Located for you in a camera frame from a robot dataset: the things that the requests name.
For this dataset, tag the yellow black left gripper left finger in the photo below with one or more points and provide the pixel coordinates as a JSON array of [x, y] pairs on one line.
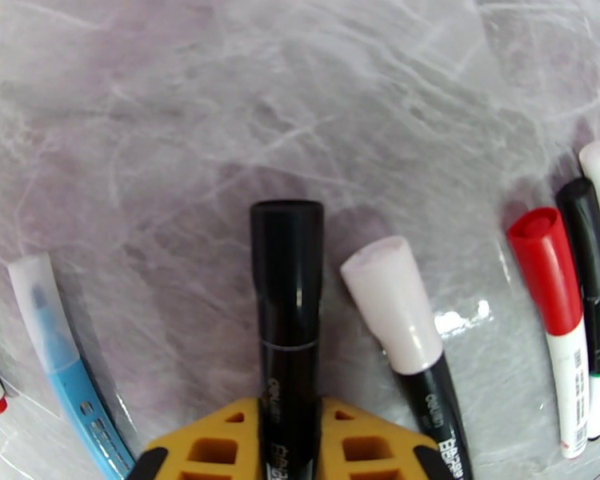
[[210, 443]]

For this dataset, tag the blue pen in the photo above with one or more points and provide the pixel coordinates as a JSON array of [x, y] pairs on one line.
[[90, 418]]

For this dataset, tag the black pen cap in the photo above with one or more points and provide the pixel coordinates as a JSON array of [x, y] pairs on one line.
[[582, 233], [287, 268]]

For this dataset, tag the red pen cap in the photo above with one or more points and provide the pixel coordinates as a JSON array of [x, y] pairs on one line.
[[545, 268]]

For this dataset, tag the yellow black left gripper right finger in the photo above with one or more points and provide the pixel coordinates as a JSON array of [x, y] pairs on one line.
[[370, 443]]

